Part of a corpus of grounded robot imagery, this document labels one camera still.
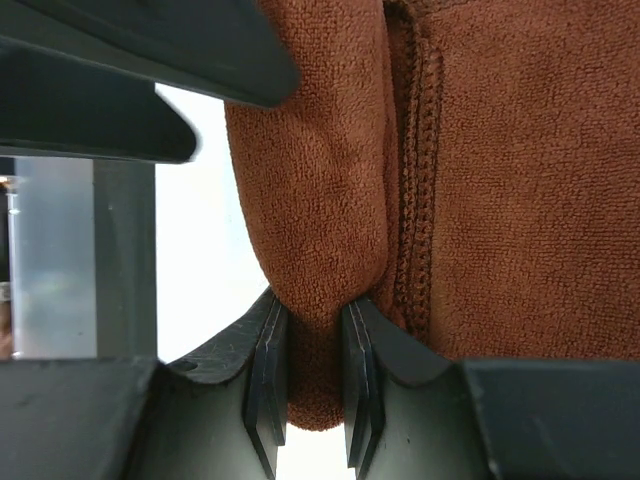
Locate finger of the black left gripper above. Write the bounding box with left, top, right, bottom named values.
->
left=1, top=42, right=197, bottom=164
left=14, top=1, right=299, bottom=108

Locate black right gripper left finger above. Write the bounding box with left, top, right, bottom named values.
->
left=1, top=291, right=287, bottom=479

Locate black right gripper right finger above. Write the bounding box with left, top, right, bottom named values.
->
left=341, top=298, right=639, bottom=479

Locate brown towel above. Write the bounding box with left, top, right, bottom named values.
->
left=225, top=1, right=639, bottom=431

